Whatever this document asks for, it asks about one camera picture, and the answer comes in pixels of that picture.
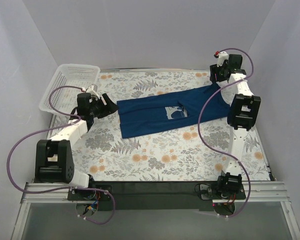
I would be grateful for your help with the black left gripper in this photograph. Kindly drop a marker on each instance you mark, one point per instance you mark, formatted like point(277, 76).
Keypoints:
point(103, 105)

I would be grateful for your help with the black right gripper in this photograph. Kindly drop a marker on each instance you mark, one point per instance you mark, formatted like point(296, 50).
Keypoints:
point(217, 74)

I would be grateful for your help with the blue t shirt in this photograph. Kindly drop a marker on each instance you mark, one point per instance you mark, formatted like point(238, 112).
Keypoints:
point(164, 112)

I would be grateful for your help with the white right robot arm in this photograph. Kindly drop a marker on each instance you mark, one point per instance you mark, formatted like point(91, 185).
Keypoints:
point(241, 118)

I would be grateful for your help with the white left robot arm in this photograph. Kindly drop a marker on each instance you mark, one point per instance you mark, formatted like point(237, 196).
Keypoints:
point(54, 159)

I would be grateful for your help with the white plastic basket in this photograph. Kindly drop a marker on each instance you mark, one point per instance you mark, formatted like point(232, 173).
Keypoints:
point(61, 93)

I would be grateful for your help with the floral table cloth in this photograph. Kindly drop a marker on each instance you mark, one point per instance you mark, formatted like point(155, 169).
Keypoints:
point(191, 153)

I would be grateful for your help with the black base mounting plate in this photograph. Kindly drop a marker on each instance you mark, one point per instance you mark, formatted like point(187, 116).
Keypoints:
point(151, 195)

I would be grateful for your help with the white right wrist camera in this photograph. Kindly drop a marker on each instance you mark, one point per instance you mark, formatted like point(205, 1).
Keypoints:
point(221, 57)

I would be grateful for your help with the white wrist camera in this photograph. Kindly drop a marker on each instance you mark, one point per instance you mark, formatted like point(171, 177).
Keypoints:
point(92, 89)
point(221, 57)

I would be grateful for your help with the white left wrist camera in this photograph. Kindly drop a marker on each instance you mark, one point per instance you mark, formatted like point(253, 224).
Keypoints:
point(92, 89)

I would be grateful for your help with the aluminium frame rail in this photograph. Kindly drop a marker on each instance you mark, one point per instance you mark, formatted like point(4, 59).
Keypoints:
point(257, 191)

